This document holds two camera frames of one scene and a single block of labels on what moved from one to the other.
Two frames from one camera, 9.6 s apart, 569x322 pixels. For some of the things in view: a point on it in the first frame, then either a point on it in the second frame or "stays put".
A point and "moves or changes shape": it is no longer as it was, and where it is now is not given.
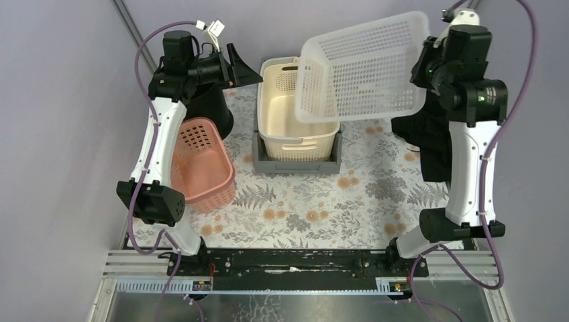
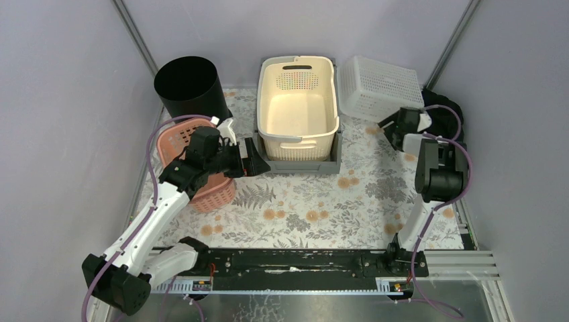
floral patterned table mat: (378, 199) stays put
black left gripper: (226, 69) → (245, 157)
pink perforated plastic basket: (202, 166) stays put
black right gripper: (417, 77) → (387, 130)
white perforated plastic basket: (362, 72) moves or changes shape
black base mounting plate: (290, 270) stays put
